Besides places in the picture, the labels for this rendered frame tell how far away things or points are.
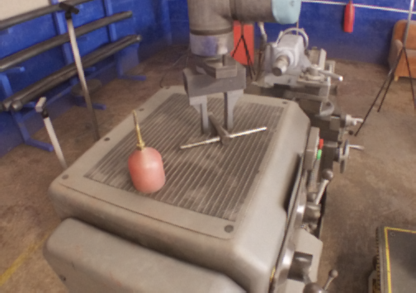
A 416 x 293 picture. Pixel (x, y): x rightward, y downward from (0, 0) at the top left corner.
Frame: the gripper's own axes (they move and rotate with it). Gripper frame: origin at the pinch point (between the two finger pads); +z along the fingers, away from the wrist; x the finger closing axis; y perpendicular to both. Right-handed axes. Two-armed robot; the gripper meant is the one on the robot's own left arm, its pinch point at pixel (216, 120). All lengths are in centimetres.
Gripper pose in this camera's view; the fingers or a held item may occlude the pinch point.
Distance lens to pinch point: 71.9
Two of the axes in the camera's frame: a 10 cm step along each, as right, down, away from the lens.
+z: 0.6, 8.4, 5.4
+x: -9.6, 1.9, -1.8
